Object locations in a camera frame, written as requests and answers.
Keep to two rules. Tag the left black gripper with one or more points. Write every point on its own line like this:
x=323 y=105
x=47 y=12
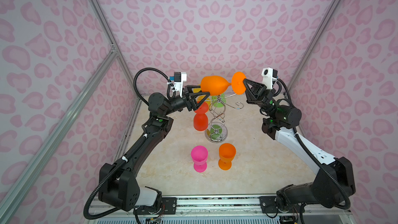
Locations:
x=187 y=101

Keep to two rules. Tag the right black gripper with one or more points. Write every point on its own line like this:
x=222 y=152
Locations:
x=267 y=101

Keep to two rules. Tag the orange wine glass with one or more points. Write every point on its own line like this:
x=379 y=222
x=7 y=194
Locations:
x=227 y=153
x=217 y=85

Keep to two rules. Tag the pink wine glass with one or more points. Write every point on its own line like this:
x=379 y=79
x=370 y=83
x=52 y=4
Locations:
x=199 y=155

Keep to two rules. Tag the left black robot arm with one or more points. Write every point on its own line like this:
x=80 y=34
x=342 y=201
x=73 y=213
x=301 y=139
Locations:
x=118 y=186

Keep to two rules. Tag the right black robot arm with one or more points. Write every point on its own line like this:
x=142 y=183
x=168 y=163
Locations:
x=334 y=181

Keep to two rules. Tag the yellow wine glass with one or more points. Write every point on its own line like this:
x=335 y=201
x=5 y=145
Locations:
x=202 y=96

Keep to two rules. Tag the green wine glass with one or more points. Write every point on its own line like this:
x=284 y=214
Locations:
x=218 y=101

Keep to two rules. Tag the red wine glass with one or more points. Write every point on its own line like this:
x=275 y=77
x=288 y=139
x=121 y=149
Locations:
x=200 y=121

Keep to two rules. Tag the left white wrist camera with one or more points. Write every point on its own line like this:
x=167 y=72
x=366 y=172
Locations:
x=176 y=82

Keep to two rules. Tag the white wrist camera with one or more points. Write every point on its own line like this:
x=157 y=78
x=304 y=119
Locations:
x=176 y=82
x=269 y=75

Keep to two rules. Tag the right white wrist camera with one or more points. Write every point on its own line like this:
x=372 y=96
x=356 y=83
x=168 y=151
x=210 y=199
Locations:
x=269 y=75

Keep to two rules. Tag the chrome wire glass rack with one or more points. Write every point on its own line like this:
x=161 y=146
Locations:
x=217 y=131

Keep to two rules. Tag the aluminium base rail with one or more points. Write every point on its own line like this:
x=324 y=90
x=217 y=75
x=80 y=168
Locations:
x=229 y=209

